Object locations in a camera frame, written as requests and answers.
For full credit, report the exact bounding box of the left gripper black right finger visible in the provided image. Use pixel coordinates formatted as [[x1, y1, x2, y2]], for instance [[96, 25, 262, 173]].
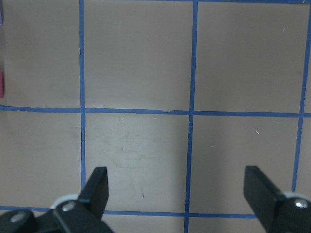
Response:
[[243, 166, 311, 233]]

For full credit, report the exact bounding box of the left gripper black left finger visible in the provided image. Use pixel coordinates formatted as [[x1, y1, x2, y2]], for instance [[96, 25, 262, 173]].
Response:
[[53, 167, 108, 233]]

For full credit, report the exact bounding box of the magenta foam block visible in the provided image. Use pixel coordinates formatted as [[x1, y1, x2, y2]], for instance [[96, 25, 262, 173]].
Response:
[[0, 71, 4, 99]]

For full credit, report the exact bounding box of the purple foam block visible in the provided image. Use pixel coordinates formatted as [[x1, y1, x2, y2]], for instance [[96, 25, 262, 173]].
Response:
[[0, 0, 3, 26]]

